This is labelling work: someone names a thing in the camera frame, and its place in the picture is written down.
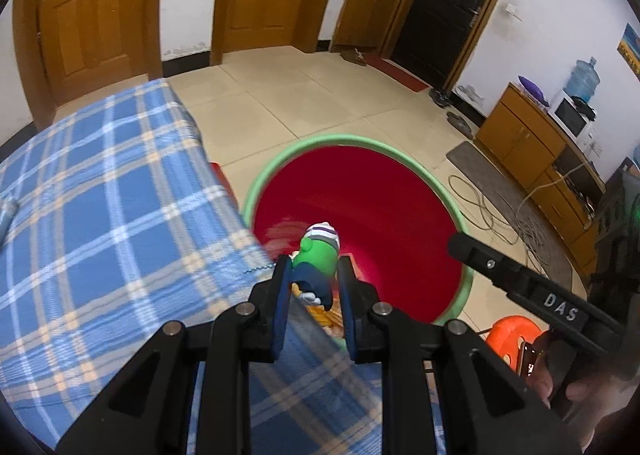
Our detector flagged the person's right hand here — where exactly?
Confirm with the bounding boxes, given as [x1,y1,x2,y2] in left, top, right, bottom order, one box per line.
[531,332,640,455]

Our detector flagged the white microwave oven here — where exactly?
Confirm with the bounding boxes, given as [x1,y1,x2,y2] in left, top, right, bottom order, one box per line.
[547,96,596,140]

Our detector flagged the red doormat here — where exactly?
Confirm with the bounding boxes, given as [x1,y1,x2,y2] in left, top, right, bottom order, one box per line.
[367,55,431,93]

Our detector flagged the wall poster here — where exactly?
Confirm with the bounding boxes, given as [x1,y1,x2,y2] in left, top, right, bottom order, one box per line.
[619,24,640,82]

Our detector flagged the purple cloth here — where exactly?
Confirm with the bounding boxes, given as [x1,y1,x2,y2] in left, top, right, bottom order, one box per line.
[519,76,550,100]

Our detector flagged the green toy figure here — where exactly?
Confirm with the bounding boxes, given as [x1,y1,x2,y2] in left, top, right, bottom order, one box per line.
[291,221,341,312]

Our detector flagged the blue plaid tablecloth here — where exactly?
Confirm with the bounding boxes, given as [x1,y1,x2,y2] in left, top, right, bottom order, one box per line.
[0,77,446,455]

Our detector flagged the orange plastic stool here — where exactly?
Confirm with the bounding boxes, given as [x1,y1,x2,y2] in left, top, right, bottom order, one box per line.
[485,315,543,371]

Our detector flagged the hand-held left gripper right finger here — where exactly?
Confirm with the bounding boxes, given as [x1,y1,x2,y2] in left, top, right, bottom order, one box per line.
[338,256,583,455]

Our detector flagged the red bin with green rim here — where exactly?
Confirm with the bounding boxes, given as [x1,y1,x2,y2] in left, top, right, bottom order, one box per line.
[243,134,475,351]

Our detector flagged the low wooden hatch door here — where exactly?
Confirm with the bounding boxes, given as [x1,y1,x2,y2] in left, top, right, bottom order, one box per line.
[332,0,401,53]

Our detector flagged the grey floor mat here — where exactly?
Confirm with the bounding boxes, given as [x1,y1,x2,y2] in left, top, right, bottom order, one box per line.
[446,141,573,286]

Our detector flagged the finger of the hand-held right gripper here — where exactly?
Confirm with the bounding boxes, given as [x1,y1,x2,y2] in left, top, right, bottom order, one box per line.
[446,232,627,355]

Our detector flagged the black metal door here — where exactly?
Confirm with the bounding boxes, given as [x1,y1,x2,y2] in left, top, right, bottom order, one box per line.
[385,0,521,90]

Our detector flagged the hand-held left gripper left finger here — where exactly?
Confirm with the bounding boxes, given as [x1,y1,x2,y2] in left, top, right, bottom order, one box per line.
[56,255,294,455]

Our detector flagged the coiled beige cable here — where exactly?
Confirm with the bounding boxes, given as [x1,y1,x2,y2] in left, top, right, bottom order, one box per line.
[447,175,551,266]

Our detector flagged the grey shoes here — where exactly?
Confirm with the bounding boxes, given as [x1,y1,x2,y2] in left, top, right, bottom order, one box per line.
[446,111,473,136]

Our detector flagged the wooden sideboard cabinet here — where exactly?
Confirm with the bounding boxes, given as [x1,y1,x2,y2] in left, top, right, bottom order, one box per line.
[475,82,606,281]

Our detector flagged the blue water jug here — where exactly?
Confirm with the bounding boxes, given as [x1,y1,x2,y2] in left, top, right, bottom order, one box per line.
[565,57,600,103]

